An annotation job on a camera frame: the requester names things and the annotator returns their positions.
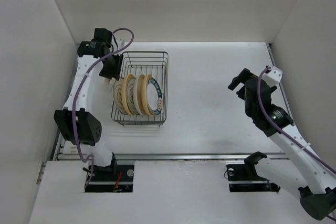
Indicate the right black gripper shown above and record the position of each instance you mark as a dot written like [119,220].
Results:
[242,77]

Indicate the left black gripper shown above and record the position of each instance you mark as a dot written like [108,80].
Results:
[113,73]

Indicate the white plate green rim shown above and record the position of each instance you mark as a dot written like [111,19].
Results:
[117,86]

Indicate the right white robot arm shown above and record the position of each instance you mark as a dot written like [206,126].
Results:
[310,179]

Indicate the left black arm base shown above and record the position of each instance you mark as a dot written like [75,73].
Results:
[115,178]

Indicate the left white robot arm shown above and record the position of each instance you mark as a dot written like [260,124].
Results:
[98,58]

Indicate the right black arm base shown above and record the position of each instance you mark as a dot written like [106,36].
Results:
[242,180]

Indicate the yellow plate left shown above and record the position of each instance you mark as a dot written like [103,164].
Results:
[125,94]

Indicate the yellow plate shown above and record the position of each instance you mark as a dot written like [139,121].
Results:
[125,94]
[144,96]

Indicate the white plate green pattern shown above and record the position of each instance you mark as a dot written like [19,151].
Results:
[130,100]

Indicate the cream white plate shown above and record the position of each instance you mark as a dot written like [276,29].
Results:
[137,95]

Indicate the yellow plate right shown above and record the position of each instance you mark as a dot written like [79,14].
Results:
[144,96]

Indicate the plate with teal lettered band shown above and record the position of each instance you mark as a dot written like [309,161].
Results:
[155,98]

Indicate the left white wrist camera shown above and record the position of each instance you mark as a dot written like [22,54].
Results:
[117,44]

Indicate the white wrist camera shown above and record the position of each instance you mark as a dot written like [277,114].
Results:
[117,44]
[272,76]

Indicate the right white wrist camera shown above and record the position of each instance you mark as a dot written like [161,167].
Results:
[272,76]

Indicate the grey wire dish rack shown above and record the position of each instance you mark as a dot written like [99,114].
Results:
[155,63]

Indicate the aluminium table rail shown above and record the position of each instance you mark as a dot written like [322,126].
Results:
[203,119]

